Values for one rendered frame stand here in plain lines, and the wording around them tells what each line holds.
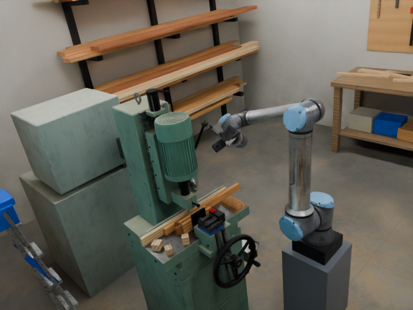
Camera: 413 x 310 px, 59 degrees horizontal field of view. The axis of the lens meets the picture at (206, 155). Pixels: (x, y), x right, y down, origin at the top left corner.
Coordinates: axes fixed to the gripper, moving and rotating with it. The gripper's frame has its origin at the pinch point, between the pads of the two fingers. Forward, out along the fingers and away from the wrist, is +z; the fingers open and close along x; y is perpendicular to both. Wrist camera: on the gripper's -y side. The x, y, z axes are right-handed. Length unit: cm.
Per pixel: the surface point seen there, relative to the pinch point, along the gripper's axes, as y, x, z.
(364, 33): 156, -56, -261
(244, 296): -66, 68, -53
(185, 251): -50, 33, 8
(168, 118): -7.4, -15.3, 23.7
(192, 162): -16.1, 4.7, 12.6
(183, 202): -37.1, 12.6, 1.5
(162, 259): -58, 30, 17
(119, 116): -28, -40, 18
